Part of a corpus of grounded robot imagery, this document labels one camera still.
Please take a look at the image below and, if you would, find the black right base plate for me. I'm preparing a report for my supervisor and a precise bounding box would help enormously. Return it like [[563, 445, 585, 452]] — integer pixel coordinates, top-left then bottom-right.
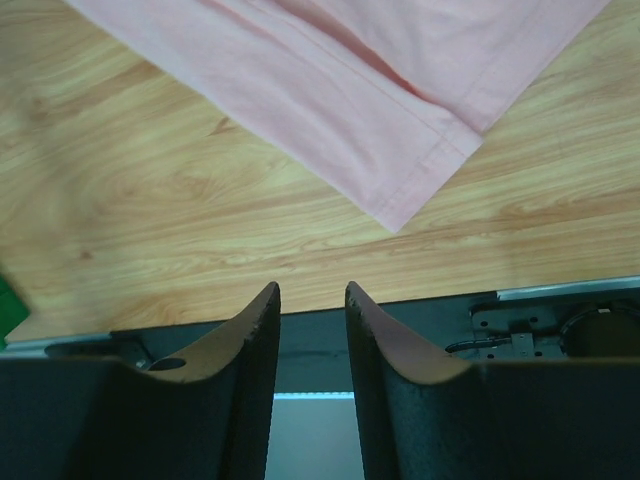
[[471, 295, 639, 360]]

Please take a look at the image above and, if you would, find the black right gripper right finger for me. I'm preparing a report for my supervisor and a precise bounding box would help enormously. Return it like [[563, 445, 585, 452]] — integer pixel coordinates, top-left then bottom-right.
[[345, 283, 639, 479]]

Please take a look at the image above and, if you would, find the green plastic bin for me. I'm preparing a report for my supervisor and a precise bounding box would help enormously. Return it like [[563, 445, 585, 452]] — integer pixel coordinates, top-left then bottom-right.
[[0, 277, 30, 350]]

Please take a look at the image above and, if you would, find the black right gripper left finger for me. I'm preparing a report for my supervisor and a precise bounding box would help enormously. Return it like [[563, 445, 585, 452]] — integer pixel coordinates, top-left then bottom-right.
[[1, 283, 280, 479]]

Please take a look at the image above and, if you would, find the pink t-shirt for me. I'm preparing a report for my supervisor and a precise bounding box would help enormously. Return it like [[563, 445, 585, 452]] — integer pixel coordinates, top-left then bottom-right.
[[74, 1, 604, 232]]

